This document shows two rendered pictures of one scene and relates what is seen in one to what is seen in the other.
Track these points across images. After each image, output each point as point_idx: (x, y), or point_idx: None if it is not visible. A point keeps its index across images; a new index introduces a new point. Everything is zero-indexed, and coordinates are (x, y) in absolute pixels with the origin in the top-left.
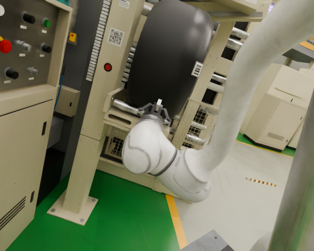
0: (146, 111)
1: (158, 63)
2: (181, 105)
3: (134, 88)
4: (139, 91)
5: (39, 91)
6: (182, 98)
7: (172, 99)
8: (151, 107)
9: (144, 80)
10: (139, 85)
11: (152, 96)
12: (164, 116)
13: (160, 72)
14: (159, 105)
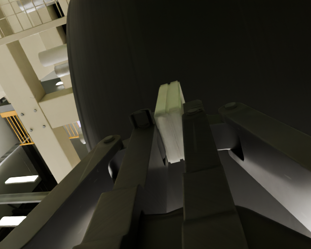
0: (256, 141)
1: (266, 202)
2: (78, 87)
3: (307, 31)
4: (278, 36)
5: None
6: (95, 126)
7: (125, 104)
8: (220, 136)
9: (288, 111)
10: (297, 71)
11: (212, 56)
12: (77, 244)
13: (243, 181)
14: (171, 158)
